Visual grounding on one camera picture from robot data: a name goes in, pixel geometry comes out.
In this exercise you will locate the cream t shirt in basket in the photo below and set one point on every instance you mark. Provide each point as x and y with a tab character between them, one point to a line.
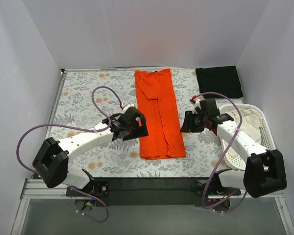
252	122

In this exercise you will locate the folded black t shirt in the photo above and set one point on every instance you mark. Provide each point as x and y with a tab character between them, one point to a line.
222	80

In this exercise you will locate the aluminium frame rail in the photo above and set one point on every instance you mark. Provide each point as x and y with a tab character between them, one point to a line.
47	211

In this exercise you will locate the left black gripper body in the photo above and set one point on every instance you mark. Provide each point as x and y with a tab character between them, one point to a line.
136	129

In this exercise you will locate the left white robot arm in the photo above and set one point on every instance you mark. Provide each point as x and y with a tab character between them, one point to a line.
54	156

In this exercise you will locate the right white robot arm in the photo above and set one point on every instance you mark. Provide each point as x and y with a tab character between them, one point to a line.
264	171

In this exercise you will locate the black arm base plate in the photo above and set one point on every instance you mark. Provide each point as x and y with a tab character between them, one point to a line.
142	191

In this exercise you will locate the floral patterned table mat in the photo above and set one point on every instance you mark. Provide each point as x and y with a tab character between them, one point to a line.
86	96

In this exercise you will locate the orange t shirt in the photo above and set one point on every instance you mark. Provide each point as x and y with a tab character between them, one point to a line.
156	100

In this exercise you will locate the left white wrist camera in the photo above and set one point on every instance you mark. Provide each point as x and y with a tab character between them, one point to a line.
126	107

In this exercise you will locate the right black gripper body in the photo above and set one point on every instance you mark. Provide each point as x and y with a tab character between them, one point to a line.
189	121

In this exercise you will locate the white perforated laundry basket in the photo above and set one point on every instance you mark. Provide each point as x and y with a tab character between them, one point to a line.
243	144

